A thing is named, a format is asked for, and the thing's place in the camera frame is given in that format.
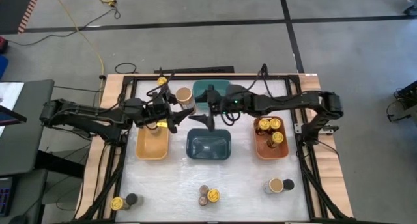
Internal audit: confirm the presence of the person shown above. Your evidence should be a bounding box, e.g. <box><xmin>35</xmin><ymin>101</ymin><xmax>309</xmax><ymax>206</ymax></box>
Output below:
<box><xmin>399</xmin><ymin>0</ymin><xmax>417</xmax><ymax>16</ymax></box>

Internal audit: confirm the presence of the dark tablet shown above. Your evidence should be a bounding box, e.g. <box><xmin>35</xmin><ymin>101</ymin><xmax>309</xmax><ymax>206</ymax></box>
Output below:
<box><xmin>0</xmin><ymin>105</ymin><xmax>28</xmax><ymax>126</ymax></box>

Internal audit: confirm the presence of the yellow plastic bin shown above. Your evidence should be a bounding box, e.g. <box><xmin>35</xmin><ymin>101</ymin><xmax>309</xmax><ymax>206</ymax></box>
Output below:
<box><xmin>135</xmin><ymin>118</ymin><xmax>171</xmax><ymax>161</ymax></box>

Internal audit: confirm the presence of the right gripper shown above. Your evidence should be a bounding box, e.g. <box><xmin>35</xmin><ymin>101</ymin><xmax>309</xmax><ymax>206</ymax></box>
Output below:
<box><xmin>188</xmin><ymin>84</ymin><xmax>238</xmax><ymax>132</ymax></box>

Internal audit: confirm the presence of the teal plastic bin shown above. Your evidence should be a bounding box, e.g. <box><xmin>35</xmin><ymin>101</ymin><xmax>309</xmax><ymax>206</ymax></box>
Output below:
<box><xmin>192</xmin><ymin>79</ymin><xmax>234</xmax><ymax>111</ymax></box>

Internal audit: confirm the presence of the dark blue plastic bin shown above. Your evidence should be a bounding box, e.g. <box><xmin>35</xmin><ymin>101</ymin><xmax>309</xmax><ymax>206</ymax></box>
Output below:
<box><xmin>186</xmin><ymin>128</ymin><xmax>233</xmax><ymax>161</ymax></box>

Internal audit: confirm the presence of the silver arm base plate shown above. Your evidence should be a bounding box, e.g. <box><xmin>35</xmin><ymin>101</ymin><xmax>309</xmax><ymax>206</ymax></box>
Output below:
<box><xmin>294</xmin><ymin>122</ymin><xmax>339</xmax><ymax>135</ymax></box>

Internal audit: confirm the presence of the grey desk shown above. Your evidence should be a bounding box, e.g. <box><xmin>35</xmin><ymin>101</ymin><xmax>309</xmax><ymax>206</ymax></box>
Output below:
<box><xmin>0</xmin><ymin>79</ymin><xmax>55</xmax><ymax>178</ymax></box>

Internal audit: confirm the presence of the black aluminium table frame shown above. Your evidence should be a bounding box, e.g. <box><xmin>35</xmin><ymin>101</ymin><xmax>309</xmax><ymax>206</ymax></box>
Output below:
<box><xmin>73</xmin><ymin>73</ymin><xmax>352</xmax><ymax>224</ymax></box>

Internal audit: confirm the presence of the black equipment cable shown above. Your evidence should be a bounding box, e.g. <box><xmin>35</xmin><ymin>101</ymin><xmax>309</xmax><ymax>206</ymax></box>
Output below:
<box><xmin>385</xmin><ymin>89</ymin><xmax>412</xmax><ymax>123</ymax></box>

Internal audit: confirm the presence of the black stand base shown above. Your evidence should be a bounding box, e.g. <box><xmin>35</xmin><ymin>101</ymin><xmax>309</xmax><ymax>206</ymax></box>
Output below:
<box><xmin>34</xmin><ymin>149</ymin><xmax>86</xmax><ymax>180</ymax></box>

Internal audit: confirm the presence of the black equipment box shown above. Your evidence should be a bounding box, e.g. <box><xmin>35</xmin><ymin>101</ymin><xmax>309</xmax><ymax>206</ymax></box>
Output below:
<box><xmin>395</xmin><ymin>79</ymin><xmax>417</xmax><ymax>111</ymax></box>

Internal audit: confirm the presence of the white paper sheet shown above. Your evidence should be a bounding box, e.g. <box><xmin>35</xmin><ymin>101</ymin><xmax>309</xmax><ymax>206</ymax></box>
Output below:
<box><xmin>0</xmin><ymin>81</ymin><xmax>25</xmax><ymax>139</ymax></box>

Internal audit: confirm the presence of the black floor cable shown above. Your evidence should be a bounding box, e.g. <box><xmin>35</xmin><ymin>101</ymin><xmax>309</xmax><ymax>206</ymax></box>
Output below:
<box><xmin>6</xmin><ymin>7</ymin><xmax>121</xmax><ymax>48</ymax></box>

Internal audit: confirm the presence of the yellow hanging cable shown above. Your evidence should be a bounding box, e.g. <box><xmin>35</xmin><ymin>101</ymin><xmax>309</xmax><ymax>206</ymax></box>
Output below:
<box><xmin>48</xmin><ymin>0</ymin><xmax>106</xmax><ymax>94</ymax></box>

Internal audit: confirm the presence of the orange plastic bin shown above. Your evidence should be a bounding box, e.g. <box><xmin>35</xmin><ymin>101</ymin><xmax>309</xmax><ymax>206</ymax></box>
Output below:
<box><xmin>253</xmin><ymin>115</ymin><xmax>290</xmax><ymax>161</ymax></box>

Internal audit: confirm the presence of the black cable loop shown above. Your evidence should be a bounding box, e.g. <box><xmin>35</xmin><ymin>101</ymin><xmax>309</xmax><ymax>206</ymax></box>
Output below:
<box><xmin>113</xmin><ymin>61</ymin><xmax>138</xmax><ymax>75</ymax></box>

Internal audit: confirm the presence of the tan-lid glass spice jar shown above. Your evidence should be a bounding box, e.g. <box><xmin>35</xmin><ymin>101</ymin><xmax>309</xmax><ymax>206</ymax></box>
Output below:
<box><xmin>175</xmin><ymin>86</ymin><xmax>198</xmax><ymax>116</ymax></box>
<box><xmin>145</xmin><ymin>121</ymin><xmax>163</xmax><ymax>136</ymax></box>
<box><xmin>263</xmin><ymin>176</ymin><xmax>285</xmax><ymax>195</ymax></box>

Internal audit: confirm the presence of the long black bar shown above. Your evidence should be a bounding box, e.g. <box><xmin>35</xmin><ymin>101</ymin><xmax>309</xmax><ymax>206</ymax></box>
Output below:
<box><xmin>154</xmin><ymin>66</ymin><xmax>235</xmax><ymax>75</ymax></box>

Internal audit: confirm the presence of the black orange-striped floor mat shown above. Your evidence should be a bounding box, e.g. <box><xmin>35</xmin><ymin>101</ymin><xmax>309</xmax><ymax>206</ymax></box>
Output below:
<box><xmin>0</xmin><ymin>0</ymin><xmax>42</xmax><ymax>35</ymax></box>

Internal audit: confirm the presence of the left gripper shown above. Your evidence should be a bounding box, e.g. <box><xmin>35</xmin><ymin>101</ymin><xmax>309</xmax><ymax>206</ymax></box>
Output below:
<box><xmin>141</xmin><ymin>91</ymin><xmax>195</xmax><ymax>133</ymax></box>

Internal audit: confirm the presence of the blue object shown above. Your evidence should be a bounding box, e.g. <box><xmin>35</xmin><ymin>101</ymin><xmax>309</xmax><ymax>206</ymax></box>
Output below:
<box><xmin>0</xmin><ymin>54</ymin><xmax>9</xmax><ymax>80</ymax></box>

